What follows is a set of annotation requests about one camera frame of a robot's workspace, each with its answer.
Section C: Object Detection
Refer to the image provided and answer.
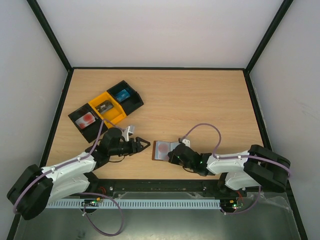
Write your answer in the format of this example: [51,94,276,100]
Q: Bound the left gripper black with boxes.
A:
[109,137,151,157]

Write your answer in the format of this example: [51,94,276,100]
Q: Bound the red white circle card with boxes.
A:
[154,141,171,161]

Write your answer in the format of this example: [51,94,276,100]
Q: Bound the brown leather card holder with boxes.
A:
[151,141,180,162]

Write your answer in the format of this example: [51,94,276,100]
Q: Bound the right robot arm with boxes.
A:
[167,143,291,196]

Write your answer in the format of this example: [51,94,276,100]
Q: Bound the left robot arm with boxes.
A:
[6,127,151,220]

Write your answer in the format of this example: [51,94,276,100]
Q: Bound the dark card in bin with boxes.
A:
[95,100,114,115]

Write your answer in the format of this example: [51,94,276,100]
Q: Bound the blue card in bin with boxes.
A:
[115,89,131,103]

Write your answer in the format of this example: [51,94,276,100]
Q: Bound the red white card in bin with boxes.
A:
[75,112,96,130]

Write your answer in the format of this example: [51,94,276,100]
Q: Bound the black bin right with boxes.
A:
[107,80,144,116]

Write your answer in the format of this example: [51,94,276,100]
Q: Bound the yellow bin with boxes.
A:
[88,91,127,128]

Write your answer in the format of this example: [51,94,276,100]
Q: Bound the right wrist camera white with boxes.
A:
[178,138,191,147]

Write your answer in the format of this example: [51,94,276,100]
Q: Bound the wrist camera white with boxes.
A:
[122,125,135,142]
[178,138,191,147]

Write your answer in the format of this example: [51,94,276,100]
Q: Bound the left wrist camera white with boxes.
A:
[122,125,135,142]

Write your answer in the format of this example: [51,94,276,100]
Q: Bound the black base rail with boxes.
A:
[94,178,291,198]

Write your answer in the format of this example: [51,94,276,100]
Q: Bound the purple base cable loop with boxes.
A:
[81,191,125,236]

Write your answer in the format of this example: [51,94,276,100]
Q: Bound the slotted cable duct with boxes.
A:
[47,198,221,210]

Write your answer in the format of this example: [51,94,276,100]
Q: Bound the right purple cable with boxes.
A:
[181,123,293,216]

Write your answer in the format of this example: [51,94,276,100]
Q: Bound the black frame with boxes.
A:
[27,0,293,167]

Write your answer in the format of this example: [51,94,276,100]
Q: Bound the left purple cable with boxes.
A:
[12,118,128,216]

